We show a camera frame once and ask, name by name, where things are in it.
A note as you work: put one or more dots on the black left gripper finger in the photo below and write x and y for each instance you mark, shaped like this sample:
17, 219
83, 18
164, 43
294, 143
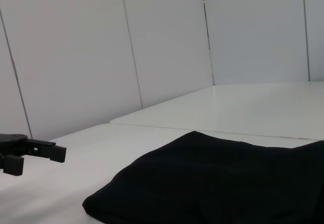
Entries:
12, 166
50, 152

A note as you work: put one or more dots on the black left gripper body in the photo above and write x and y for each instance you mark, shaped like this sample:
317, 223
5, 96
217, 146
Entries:
11, 144

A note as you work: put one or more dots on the black shirt with FREE print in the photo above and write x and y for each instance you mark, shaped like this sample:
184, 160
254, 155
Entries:
215, 183

